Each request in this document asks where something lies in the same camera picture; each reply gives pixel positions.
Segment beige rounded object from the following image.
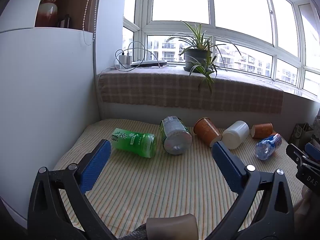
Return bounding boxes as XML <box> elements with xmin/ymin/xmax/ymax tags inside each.
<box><xmin>146</xmin><ymin>213</ymin><xmax>198</xmax><ymax>240</ymax></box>

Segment dark plant saucer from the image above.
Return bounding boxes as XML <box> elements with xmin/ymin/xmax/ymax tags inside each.
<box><xmin>183</xmin><ymin>66</ymin><xmax>216</xmax><ymax>74</ymax></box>

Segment plaid window sill cloth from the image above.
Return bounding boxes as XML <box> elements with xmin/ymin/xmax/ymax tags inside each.
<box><xmin>97</xmin><ymin>66</ymin><xmax>284</xmax><ymax>115</ymax></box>

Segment small orange paper cup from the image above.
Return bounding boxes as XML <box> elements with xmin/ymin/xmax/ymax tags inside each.
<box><xmin>251</xmin><ymin>123</ymin><xmax>273</xmax><ymax>139</ymax></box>

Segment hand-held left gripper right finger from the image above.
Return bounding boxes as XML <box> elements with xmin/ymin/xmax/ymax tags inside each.
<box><xmin>207</xmin><ymin>141</ymin><xmax>296</xmax><ymax>240</ymax></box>

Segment beaded blind chain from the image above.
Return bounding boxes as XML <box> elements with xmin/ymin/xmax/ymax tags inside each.
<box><xmin>81</xmin><ymin>0</ymin><xmax>97</xmax><ymax>46</ymax></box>

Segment white window frame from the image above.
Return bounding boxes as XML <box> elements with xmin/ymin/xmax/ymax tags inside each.
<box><xmin>122</xmin><ymin>0</ymin><xmax>320</xmax><ymax>99</ymax></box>

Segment red and white vase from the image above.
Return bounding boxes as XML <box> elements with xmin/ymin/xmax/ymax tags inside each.
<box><xmin>35</xmin><ymin>0</ymin><xmax>60</xmax><ymax>28</ymax></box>

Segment large orange paper cup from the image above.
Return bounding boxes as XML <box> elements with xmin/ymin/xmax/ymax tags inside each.
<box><xmin>193</xmin><ymin>117</ymin><xmax>223</xmax><ymax>148</ymax></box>

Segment light green tea bottle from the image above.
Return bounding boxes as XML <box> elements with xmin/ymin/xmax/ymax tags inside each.
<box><xmin>111</xmin><ymin>127</ymin><xmax>158</xmax><ymax>158</ymax></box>

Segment paper shopping bag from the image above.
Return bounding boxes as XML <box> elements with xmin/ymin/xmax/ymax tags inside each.
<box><xmin>289</xmin><ymin>122</ymin><xmax>314</xmax><ymax>152</ymax></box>

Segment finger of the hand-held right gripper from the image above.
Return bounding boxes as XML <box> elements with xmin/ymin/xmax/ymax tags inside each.
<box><xmin>304</xmin><ymin>142</ymin><xmax>320</xmax><ymax>164</ymax></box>
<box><xmin>286</xmin><ymin>143</ymin><xmax>320</xmax><ymax>188</ymax></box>

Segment white cabinet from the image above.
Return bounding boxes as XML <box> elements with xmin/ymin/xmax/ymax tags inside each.
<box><xmin>0</xmin><ymin>0</ymin><xmax>105</xmax><ymax>222</ymax></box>

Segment grey cloth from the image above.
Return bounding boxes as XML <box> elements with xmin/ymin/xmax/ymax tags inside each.
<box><xmin>117</xmin><ymin>224</ymin><xmax>150</xmax><ymax>240</ymax></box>

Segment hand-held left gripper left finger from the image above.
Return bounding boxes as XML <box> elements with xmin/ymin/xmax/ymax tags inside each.
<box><xmin>27</xmin><ymin>139</ymin><xmax>118</xmax><ymax>240</ymax></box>

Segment white chargers with cables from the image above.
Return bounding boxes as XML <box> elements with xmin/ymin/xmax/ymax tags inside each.
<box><xmin>114</xmin><ymin>41</ymin><xmax>161</xmax><ymax>70</ymax></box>

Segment striped bed sheet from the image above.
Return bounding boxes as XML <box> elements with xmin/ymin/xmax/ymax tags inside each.
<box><xmin>51</xmin><ymin>118</ymin><xmax>304</xmax><ymax>239</ymax></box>

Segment flat dark electronic device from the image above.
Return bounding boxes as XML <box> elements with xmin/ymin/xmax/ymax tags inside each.
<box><xmin>130</xmin><ymin>60</ymin><xmax>168</xmax><ymax>68</ymax></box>

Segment potted spider plant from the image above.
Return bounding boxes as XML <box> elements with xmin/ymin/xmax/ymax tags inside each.
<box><xmin>166</xmin><ymin>21</ymin><xmax>242</xmax><ymax>96</ymax></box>

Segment white plastic cup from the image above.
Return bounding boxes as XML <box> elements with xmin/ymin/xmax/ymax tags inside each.
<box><xmin>222</xmin><ymin>120</ymin><xmax>250</xmax><ymax>150</ymax></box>

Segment dark picture frame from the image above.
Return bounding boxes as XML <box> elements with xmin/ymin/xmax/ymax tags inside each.
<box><xmin>58</xmin><ymin>14</ymin><xmax>70</xmax><ymax>28</ymax></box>

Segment clear blue-label water bottle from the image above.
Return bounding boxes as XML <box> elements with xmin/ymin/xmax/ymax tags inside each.
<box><xmin>255</xmin><ymin>133</ymin><xmax>282</xmax><ymax>161</ymax></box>

